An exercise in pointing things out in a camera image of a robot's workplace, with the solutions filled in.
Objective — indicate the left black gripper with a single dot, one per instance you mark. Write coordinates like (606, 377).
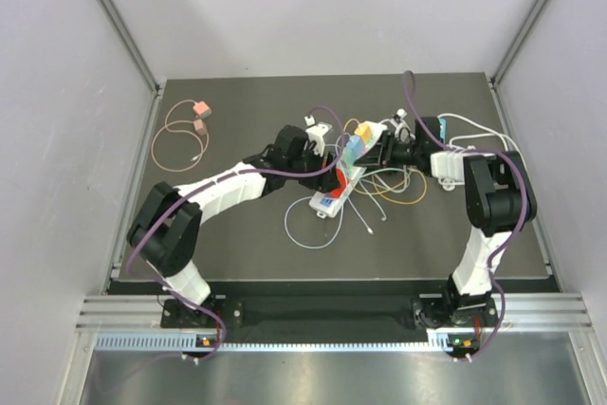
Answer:
(323, 182)

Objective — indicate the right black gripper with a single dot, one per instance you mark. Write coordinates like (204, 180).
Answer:
(382, 156)

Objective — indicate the mint green charger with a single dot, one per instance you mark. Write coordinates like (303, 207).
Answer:
(349, 157)

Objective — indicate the red cube adapter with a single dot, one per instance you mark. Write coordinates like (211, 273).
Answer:
(343, 183)

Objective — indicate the white power strip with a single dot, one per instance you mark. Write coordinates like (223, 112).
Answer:
(322, 203)

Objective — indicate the beige brown charger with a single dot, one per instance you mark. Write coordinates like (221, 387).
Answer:
(200, 127)

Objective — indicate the salmon pink charger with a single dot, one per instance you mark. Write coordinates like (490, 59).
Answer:
(201, 109)

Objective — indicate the teal power strip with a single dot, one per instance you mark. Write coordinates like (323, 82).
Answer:
(442, 129)

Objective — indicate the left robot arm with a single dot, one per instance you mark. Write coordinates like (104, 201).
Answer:
(164, 232)

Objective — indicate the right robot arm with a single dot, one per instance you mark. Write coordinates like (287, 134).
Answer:
(499, 201)

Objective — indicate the yellow charger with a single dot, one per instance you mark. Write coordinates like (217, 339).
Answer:
(365, 132)

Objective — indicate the blue charger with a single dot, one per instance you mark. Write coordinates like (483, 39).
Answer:
(356, 144)

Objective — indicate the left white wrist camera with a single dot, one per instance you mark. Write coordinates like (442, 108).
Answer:
(317, 133)

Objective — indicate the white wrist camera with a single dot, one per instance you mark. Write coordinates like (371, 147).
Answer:
(317, 133)
(398, 119)

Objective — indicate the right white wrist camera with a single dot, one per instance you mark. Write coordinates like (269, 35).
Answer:
(398, 119)

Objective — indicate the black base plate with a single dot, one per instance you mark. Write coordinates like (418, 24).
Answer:
(427, 304)

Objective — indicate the slotted cable duct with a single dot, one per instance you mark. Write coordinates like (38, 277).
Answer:
(433, 342)

